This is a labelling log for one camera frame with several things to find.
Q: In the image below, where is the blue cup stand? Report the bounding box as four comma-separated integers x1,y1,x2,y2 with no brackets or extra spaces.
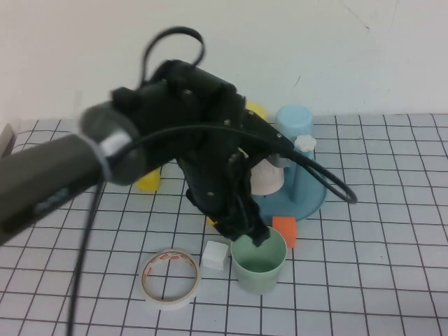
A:
251,134,328,222

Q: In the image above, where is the green plastic cup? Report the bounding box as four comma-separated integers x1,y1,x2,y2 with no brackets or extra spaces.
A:
230,225,288,295

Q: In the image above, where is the thick black left cable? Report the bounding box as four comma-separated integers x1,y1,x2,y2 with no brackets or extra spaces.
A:
66,26,358,336

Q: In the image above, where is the yellow plastic cup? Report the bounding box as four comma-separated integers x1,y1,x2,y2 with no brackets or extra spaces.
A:
244,101,270,124

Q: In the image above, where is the light blue plastic cup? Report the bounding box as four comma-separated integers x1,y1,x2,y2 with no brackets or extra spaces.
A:
274,106,315,165

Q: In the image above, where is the orange cube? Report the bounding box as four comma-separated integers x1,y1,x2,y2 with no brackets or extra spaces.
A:
272,216,298,249

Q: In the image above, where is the white tape roll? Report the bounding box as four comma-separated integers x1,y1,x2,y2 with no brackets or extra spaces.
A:
141,248,203,310

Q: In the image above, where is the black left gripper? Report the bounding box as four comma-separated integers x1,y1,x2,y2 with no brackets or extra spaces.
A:
176,122,271,249

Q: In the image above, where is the yellow cube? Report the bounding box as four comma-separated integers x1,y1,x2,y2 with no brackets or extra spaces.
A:
136,167,162,192

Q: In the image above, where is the white cube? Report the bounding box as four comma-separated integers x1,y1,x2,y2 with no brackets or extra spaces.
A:
202,240,230,271

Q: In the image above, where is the grey checkered tablecloth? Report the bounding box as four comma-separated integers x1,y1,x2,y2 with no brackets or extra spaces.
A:
0,113,448,336

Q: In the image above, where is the pale pink plastic cup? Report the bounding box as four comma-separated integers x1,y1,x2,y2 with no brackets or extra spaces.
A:
250,157,284,196

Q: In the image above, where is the grey table side rail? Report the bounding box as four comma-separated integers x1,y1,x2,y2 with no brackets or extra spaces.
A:
0,124,17,158

